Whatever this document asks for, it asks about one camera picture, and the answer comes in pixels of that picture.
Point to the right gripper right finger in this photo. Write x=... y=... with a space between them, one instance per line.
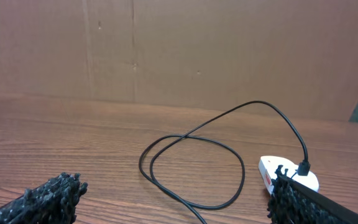
x=293 y=203

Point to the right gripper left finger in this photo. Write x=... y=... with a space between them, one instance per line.
x=53 y=202

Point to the white charger plug adapter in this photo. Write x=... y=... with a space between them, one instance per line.
x=310 y=180

